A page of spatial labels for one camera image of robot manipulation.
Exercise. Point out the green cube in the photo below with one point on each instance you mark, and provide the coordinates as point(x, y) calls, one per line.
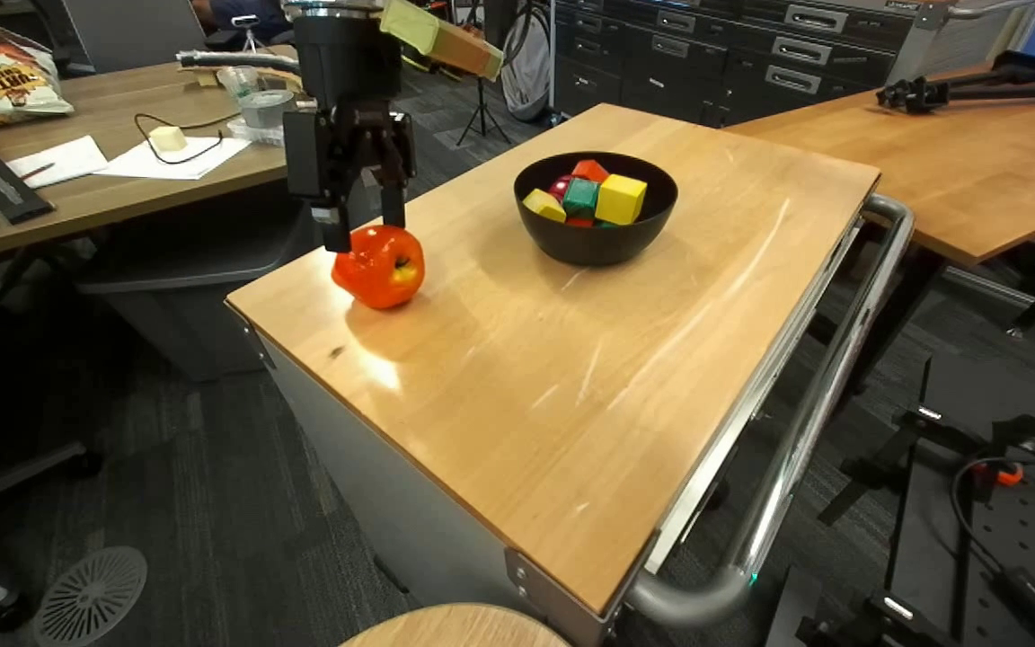
point(579, 201)

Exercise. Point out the round wooden stool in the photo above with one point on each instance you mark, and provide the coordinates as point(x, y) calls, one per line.
point(457, 628)

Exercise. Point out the small orange red block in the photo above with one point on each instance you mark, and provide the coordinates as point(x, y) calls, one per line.
point(589, 169)

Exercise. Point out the wooden office desk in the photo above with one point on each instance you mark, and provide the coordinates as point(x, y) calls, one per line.
point(61, 177)

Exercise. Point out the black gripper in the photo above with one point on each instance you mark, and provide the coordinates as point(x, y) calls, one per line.
point(328, 149)

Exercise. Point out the metal cart handle bar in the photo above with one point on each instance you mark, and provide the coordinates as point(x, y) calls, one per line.
point(700, 604)

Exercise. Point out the red orange toy apple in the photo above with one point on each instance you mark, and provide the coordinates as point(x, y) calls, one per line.
point(382, 268)

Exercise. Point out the red cube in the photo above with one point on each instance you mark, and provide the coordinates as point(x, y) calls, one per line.
point(579, 225)

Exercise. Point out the black bowl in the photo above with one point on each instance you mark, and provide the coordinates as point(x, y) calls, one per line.
point(606, 241)

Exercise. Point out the yellow cube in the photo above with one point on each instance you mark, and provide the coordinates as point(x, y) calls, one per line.
point(539, 202)
point(620, 201)

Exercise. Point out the chip snack bag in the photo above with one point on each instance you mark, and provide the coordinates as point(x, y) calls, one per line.
point(31, 86)

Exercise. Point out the white paper sheets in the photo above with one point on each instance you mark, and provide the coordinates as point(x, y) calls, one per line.
point(169, 155)

